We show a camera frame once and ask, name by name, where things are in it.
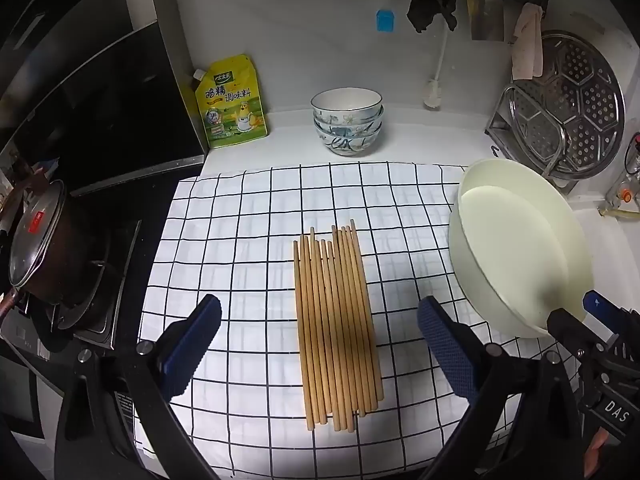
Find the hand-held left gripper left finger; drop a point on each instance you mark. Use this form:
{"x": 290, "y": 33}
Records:
{"x": 192, "y": 345}

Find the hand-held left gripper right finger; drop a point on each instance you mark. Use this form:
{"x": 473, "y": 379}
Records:
{"x": 447, "y": 352}

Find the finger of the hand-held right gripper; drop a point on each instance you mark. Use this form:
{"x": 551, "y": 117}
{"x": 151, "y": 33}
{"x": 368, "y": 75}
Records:
{"x": 600, "y": 305}
{"x": 572, "y": 332}

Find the white round basin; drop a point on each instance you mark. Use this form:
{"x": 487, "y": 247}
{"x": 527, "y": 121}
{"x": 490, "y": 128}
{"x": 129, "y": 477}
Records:
{"x": 515, "y": 250}

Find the pile of wooden chopsticks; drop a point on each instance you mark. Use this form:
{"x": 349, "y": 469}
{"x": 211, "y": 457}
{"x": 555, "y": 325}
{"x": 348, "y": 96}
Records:
{"x": 335, "y": 335}

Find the person's right hand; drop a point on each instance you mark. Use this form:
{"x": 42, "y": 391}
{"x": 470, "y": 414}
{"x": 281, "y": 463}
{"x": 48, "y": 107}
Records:
{"x": 597, "y": 449}

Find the yellow tube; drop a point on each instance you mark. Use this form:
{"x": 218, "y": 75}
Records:
{"x": 622, "y": 213}

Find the white black grid cloth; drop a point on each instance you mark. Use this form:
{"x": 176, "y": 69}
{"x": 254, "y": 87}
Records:
{"x": 240, "y": 260}

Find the black gas stove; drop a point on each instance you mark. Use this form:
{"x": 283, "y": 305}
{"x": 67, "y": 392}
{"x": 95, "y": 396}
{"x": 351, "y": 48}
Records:
{"x": 95, "y": 305}

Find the clear bottle with orange cap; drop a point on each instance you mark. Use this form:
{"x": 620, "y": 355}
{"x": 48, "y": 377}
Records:
{"x": 625, "y": 180}

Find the dark cooking pot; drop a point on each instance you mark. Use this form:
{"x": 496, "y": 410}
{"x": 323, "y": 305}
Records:
{"x": 70, "y": 260}

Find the small black hook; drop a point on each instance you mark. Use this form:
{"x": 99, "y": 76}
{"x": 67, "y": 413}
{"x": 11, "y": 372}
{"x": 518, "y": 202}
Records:
{"x": 495, "y": 151}

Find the glass pot lid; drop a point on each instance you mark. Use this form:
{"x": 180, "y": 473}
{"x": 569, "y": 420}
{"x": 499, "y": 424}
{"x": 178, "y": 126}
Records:
{"x": 35, "y": 240}

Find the small perforated steel steamer plate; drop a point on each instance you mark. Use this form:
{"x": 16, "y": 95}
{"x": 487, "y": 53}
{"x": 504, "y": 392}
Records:
{"x": 535, "y": 125}

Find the large perforated steel steamer plate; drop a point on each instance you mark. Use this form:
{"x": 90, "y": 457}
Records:
{"x": 590, "y": 110}

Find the yellow green seasoning pouch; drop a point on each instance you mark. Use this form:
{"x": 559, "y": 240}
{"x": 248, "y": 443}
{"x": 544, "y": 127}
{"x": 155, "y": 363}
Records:
{"x": 232, "y": 110}

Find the black range hood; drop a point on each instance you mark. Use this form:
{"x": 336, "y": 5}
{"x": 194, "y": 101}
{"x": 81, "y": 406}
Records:
{"x": 110, "y": 100}

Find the pale pink rag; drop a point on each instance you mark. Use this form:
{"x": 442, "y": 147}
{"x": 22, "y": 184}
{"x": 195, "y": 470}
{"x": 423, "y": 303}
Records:
{"x": 527, "y": 45}

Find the steel cleaver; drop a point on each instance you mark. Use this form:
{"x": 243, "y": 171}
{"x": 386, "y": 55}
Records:
{"x": 485, "y": 20}

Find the blue silicone brush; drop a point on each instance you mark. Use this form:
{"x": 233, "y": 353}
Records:
{"x": 385, "y": 20}

